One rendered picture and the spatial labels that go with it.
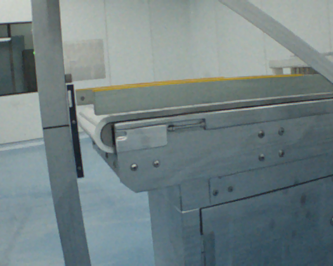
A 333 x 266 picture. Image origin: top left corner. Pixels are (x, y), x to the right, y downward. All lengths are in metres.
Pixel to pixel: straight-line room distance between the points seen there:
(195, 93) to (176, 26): 6.19
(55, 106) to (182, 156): 0.33
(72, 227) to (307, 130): 0.53
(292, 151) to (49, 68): 0.49
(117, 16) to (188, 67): 1.69
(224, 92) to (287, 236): 0.34
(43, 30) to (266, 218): 0.58
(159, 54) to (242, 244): 5.89
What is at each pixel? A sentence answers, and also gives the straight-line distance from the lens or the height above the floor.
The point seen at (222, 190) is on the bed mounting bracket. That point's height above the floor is 0.69.
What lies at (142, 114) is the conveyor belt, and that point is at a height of 0.83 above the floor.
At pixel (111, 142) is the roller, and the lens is 0.46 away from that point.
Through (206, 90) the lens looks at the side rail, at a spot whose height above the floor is 0.86.
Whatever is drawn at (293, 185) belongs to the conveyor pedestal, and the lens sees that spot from 0.67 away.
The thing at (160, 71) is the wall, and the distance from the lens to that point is 6.41.
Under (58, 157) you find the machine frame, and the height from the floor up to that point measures 0.73.
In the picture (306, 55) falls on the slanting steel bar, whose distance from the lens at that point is 0.51.
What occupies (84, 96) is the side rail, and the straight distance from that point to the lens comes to 0.71.
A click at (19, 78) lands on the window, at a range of 5.73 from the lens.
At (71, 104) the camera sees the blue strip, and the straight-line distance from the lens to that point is 0.72.
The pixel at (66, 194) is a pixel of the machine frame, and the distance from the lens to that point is 0.76.
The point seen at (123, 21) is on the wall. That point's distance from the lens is 6.22.
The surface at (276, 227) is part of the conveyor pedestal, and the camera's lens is 0.69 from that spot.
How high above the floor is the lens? 0.88
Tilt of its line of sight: 9 degrees down
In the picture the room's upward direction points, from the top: 5 degrees counter-clockwise
